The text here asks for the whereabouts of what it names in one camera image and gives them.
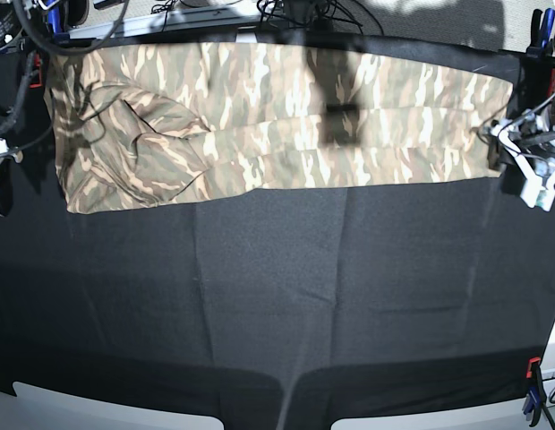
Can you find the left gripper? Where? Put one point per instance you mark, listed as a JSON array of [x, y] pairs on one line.
[[540, 147]]

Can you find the camouflage t-shirt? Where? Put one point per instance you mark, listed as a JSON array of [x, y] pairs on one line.
[[151, 125]]

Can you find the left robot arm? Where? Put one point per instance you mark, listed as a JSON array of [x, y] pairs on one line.
[[541, 117]]

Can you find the blue clamp top right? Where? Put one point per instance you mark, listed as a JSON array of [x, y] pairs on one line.
[[540, 33]]

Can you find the black table cloth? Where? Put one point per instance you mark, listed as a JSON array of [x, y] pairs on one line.
[[286, 309]]

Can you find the clamp bottom right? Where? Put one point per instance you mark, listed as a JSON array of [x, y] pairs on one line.
[[535, 397]]

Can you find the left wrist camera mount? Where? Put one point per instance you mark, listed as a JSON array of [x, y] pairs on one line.
[[535, 192]]

